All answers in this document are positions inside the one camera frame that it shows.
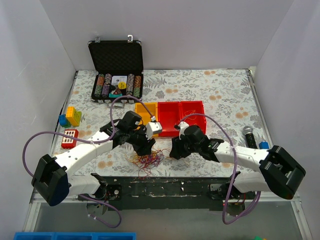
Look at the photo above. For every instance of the blue tray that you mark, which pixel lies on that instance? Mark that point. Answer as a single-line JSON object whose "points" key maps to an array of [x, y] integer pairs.
{"points": [[75, 236]]}

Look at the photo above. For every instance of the small blue brick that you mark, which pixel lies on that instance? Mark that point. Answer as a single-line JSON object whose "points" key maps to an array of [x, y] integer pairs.
{"points": [[263, 145]]}

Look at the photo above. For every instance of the yellow green blue brick stack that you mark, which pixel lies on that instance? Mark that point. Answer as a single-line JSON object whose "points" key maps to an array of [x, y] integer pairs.
{"points": [[72, 117]]}

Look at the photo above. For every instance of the red plastic bin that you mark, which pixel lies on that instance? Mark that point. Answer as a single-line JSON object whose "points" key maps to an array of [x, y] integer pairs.
{"points": [[196, 110], [168, 116]]}

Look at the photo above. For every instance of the black microphone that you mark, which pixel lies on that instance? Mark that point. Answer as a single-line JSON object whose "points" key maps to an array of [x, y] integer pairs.
{"points": [[247, 131]]}

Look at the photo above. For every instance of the floral table mat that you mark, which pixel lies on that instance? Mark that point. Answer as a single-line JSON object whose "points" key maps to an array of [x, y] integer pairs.
{"points": [[228, 99]]}

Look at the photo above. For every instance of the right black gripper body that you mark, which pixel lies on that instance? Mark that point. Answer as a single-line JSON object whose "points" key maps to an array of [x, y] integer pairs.
{"points": [[178, 146]]}

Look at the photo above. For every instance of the right red plastic bin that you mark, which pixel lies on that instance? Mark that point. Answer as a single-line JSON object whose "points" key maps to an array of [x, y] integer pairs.
{"points": [[196, 110]]}

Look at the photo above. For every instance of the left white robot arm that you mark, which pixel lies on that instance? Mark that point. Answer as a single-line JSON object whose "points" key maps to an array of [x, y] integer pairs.
{"points": [[54, 177]]}

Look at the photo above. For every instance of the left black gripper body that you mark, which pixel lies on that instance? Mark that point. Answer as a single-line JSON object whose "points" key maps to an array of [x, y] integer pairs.
{"points": [[142, 144]]}

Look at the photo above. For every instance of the middle red plastic bin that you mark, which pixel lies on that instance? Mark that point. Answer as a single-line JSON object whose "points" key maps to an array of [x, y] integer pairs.
{"points": [[168, 116]]}

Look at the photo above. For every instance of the yellow plastic bin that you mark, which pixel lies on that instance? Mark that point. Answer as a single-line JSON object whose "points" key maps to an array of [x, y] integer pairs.
{"points": [[148, 113]]}

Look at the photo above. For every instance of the green object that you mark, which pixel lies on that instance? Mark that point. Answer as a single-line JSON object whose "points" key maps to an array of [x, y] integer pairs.
{"points": [[259, 238]]}

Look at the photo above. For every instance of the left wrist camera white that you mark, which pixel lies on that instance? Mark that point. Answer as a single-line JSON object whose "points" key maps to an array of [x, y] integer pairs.
{"points": [[153, 128]]}

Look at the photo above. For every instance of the black poker chip case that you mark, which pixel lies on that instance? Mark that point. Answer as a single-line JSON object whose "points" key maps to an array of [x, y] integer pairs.
{"points": [[119, 69]]}

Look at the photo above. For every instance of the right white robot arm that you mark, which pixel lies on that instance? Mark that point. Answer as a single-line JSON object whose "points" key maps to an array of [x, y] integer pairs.
{"points": [[272, 170]]}

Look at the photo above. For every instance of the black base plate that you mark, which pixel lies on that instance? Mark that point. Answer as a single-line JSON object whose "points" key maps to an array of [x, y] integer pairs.
{"points": [[160, 193]]}

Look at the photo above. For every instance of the red white toy brick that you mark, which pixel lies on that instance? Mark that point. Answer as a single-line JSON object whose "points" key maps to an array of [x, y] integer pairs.
{"points": [[69, 143]]}

